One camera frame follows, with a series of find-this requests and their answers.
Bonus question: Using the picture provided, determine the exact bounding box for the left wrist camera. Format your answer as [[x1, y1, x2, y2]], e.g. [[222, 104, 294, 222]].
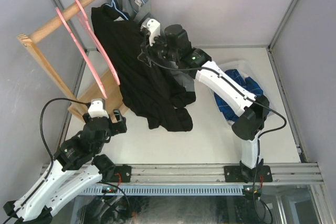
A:
[[88, 98, 109, 118]]

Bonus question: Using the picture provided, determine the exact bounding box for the slotted grey cable duct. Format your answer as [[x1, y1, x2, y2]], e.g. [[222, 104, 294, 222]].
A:
[[79, 184, 244, 196]]

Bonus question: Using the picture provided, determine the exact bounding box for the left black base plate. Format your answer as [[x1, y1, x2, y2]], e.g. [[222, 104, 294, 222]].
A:
[[111, 164, 132, 183]]

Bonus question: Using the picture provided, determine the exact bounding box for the left camera black cable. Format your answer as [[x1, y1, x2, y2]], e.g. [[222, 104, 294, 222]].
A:
[[39, 98, 90, 162]]

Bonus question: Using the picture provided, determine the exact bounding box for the grey shirt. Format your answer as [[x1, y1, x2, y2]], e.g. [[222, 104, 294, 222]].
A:
[[110, 0, 195, 92]]

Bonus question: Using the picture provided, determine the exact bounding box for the white plastic basket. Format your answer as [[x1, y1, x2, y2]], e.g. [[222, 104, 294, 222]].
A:
[[208, 60, 275, 127]]

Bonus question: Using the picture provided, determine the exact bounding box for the pink hanger of white shirt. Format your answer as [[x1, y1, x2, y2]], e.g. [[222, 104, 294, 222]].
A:
[[56, 7, 107, 99]]

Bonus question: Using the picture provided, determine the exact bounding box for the wooden clothes rack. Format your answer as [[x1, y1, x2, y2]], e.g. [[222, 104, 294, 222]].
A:
[[16, 0, 152, 124]]

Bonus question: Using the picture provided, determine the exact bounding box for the blue plaid shirt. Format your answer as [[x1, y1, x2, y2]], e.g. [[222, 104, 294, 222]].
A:
[[214, 68, 265, 122]]

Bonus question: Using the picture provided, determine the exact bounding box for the aluminium mounting rail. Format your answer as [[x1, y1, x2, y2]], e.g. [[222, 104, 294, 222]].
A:
[[41, 163, 324, 184]]

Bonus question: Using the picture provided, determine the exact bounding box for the black shirt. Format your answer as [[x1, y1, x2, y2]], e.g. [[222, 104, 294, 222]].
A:
[[91, 5, 196, 132]]

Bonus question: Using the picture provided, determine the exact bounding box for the pink hanger of plaid shirt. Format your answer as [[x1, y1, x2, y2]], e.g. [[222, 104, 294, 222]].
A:
[[74, 0, 120, 85]]

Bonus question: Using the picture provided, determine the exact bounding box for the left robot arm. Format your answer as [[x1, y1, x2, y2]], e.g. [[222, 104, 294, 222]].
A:
[[3, 110, 127, 223]]

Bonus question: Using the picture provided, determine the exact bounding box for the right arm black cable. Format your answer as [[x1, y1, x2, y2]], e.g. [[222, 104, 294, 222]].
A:
[[143, 31, 287, 188]]

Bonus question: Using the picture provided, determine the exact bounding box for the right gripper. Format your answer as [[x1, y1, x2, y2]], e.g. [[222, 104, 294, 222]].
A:
[[139, 31, 180, 66]]

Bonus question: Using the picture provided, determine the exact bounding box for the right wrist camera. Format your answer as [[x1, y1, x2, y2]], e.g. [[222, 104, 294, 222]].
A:
[[141, 18, 161, 46]]

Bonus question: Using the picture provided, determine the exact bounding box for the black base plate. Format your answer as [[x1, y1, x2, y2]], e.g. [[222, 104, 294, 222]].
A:
[[111, 164, 132, 183], [224, 165, 273, 183]]

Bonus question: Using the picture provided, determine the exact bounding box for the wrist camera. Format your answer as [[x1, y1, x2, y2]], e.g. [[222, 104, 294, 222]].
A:
[[88, 98, 109, 118], [141, 18, 161, 46]]

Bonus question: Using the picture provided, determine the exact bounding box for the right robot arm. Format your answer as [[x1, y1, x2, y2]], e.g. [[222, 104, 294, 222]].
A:
[[138, 19, 269, 182]]

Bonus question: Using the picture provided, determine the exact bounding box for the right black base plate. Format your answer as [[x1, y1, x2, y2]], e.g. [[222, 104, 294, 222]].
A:
[[224, 165, 273, 183]]

